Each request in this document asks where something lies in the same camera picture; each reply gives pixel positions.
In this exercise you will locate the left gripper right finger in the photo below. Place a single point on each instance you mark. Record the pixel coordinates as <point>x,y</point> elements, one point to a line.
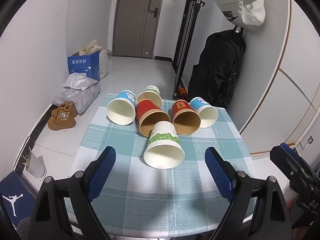
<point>257,208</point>

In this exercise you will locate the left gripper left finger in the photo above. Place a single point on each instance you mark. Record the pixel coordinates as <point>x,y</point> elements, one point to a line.
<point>50,217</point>

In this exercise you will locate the white green leaf paper cup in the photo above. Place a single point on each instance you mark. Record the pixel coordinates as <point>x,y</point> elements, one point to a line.
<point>164,150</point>

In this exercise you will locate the small blue paper cup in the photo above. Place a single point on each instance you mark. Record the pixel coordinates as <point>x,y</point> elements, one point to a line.
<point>208,113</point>

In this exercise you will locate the small red paper cup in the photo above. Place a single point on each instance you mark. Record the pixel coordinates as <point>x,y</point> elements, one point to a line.
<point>184,118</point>

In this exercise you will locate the large blue paper cup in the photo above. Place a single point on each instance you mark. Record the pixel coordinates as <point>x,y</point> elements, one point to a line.
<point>122,109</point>

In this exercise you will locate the large red paper cup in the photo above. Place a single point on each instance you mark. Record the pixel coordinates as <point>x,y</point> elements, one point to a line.
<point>148,114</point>

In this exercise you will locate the rear white green paper cup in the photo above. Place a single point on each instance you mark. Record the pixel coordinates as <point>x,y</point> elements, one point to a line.
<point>152,93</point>

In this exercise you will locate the blue Jordan shoe box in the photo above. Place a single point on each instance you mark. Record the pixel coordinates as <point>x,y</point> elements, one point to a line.
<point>18,197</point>

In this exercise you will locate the white waste bin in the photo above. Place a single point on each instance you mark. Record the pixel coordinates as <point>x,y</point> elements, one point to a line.
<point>36,167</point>

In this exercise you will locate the teal plaid tablecloth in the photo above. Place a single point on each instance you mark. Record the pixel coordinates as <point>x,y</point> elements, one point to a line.
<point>140,201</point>

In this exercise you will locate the near brown suede shoe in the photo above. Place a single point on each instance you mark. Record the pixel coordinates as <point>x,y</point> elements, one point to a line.
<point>62,120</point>

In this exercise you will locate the brown suede shoe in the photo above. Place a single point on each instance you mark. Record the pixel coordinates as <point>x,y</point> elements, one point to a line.
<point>67,107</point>
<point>62,120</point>

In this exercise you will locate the far brown suede shoe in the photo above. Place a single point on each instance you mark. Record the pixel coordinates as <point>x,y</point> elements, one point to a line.
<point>67,107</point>

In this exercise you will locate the lower grey plastic parcel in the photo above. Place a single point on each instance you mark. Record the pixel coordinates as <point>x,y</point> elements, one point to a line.
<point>81,99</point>

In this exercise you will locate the grey plastic parcel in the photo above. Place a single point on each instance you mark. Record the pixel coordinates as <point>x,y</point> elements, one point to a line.
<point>81,99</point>
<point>79,82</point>

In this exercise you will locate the black backpack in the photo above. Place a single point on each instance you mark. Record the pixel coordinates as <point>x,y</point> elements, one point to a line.
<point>215,76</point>

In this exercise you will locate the upper grey plastic parcel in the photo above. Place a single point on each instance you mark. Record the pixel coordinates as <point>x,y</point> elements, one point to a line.
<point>79,82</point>

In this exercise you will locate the blue cardboard box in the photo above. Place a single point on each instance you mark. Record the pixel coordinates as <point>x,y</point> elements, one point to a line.
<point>87,65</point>

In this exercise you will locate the beige tote bag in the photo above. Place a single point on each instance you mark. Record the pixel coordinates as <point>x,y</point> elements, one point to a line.
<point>93,47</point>

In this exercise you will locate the white Nike waist bag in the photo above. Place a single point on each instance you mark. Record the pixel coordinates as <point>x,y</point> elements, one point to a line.
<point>247,14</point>

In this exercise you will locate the black metal rack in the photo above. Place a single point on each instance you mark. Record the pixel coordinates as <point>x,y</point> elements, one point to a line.
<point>191,11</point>

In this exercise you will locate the grey brown door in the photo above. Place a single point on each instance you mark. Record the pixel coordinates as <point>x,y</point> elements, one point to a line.
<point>135,29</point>

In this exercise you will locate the black door handle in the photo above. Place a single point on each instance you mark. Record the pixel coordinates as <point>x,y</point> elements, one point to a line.
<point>154,12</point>

